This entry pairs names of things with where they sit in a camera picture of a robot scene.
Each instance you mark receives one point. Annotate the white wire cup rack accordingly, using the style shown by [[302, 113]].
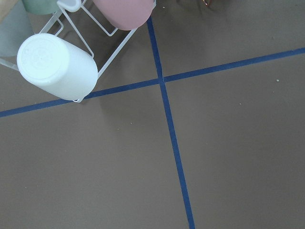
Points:
[[65, 6]]

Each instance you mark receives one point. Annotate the pale grey cup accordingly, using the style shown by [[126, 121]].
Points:
[[15, 28]]

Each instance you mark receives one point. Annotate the white cup on rack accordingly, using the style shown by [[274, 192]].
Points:
[[57, 66]]

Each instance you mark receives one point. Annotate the pale green cup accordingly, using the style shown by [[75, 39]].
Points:
[[40, 7]]

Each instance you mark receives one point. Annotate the pink cup on rack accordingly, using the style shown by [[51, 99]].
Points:
[[125, 14]]

